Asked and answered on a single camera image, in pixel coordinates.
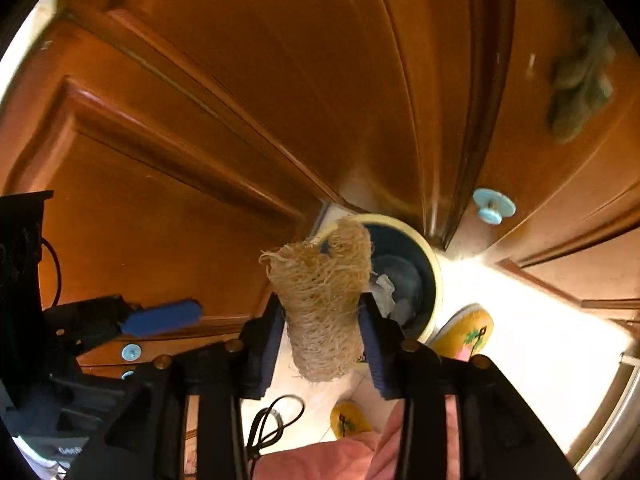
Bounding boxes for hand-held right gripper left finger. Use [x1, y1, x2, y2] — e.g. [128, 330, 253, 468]
[65, 292, 286, 480]

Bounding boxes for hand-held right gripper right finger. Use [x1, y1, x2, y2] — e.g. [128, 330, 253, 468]
[357, 292, 581, 480]

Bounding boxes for black cable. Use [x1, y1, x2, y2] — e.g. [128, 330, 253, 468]
[245, 394, 306, 461]

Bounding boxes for wooden cabinet door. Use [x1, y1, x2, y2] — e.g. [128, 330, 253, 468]
[445, 0, 640, 263]
[0, 0, 451, 378]

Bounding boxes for yellow palm print slipper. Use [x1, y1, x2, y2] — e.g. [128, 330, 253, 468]
[330, 400, 373, 441]
[430, 304, 495, 362]

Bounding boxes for person's pink pants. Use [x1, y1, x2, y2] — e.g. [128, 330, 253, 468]
[252, 400, 461, 480]

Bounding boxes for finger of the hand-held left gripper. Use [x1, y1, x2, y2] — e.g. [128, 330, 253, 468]
[42, 296, 203, 357]

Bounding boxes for grey green hanging cloth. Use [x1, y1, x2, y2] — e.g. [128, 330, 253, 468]
[546, 10, 617, 145]

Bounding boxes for white crumpled paper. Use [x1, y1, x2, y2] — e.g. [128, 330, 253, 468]
[370, 274, 397, 318]

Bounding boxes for metal door frame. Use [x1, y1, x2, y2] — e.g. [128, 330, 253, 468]
[575, 350, 640, 476]

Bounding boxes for wooden low cabinet front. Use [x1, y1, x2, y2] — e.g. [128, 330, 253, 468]
[497, 240, 640, 322]

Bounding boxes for yellow rimmed trash bin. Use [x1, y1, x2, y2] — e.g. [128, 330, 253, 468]
[312, 213, 443, 345]

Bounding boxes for tan loofah sponge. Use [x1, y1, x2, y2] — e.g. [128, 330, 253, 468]
[259, 217, 373, 383]

